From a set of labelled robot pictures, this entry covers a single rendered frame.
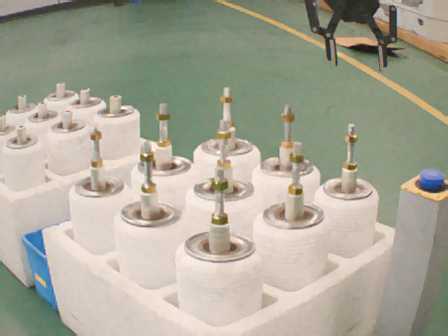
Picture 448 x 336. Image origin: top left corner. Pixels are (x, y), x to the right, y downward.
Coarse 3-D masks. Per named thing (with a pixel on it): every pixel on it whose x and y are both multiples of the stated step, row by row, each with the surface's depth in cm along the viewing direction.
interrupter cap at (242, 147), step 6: (216, 138) 111; (204, 144) 109; (210, 144) 109; (216, 144) 110; (240, 144) 109; (246, 144) 109; (252, 144) 109; (204, 150) 107; (210, 150) 107; (216, 150) 106; (228, 150) 107; (234, 150) 107; (240, 150) 106; (246, 150) 106
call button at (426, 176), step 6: (420, 174) 75; (426, 174) 75; (432, 174) 75; (438, 174) 75; (444, 174) 75; (420, 180) 75; (426, 180) 74; (432, 180) 74; (438, 180) 73; (426, 186) 75; (432, 186) 74; (438, 186) 74
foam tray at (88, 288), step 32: (64, 224) 98; (64, 256) 92; (96, 256) 89; (384, 256) 90; (64, 288) 95; (96, 288) 86; (128, 288) 81; (160, 288) 82; (320, 288) 81; (352, 288) 86; (64, 320) 100; (96, 320) 90; (128, 320) 82; (160, 320) 76; (192, 320) 74; (256, 320) 74; (288, 320) 77; (320, 320) 83; (352, 320) 90
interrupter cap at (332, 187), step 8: (328, 184) 94; (336, 184) 94; (360, 184) 94; (368, 184) 93; (328, 192) 91; (336, 192) 91; (344, 192) 92; (360, 192) 91; (368, 192) 90; (344, 200) 89
